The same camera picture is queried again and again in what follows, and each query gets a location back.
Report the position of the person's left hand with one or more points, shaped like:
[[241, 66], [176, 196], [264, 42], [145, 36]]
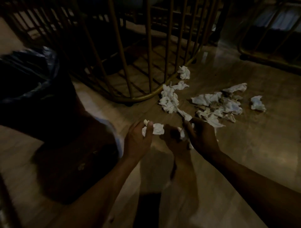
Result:
[[136, 145]]

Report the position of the person's right hand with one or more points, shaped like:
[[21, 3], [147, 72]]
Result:
[[203, 139]]

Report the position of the long white tissue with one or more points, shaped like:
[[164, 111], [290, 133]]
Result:
[[182, 134]]

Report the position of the white tissue ball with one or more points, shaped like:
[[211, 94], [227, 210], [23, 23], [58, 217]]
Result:
[[158, 129]]

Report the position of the pile of white tissues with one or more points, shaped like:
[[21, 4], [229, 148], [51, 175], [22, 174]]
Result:
[[169, 99]]

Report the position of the person's left leg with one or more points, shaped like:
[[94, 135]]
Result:
[[77, 152]]

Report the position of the black plastic garbage bag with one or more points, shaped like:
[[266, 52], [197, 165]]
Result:
[[28, 77]]

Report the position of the person's right thumb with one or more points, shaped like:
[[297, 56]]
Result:
[[188, 130]]

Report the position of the person's right forearm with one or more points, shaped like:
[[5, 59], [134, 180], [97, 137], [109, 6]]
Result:
[[258, 195]]

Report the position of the person's left forearm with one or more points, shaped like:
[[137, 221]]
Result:
[[98, 195]]

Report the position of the person's left thumb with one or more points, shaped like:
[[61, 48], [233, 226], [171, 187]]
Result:
[[148, 132]]

